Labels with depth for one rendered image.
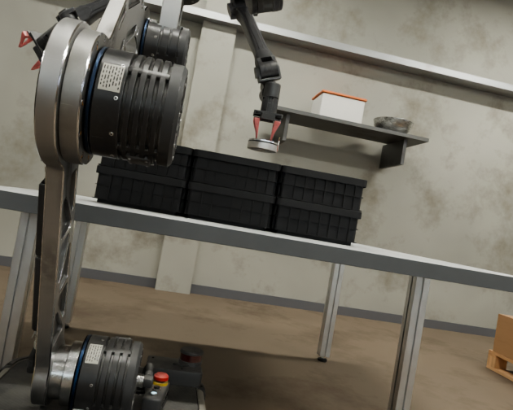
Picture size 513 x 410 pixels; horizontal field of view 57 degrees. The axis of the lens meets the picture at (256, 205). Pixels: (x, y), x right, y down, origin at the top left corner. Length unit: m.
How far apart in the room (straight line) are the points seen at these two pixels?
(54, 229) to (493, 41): 5.01
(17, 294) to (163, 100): 1.16
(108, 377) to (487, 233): 4.52
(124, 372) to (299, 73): 3.79
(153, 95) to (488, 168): 4.65
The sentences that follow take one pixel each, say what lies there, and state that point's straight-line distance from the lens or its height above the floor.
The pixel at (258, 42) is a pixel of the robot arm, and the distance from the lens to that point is 1.80.
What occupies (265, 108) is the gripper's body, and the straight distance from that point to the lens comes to 1.68.
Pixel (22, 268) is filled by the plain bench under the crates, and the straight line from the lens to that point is 1.77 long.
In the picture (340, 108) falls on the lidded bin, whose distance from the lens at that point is 4.09.
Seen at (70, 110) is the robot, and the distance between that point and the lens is 0.75.
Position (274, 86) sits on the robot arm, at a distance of 1.69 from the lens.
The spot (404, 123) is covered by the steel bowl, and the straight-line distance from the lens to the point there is 4.28.
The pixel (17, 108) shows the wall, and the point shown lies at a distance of 4.51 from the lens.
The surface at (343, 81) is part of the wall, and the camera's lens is 4.66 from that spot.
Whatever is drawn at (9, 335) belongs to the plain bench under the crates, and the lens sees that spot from 1.83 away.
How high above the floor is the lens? 0.73
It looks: 2 degrees up
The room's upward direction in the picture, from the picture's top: 10 degrees clockwise
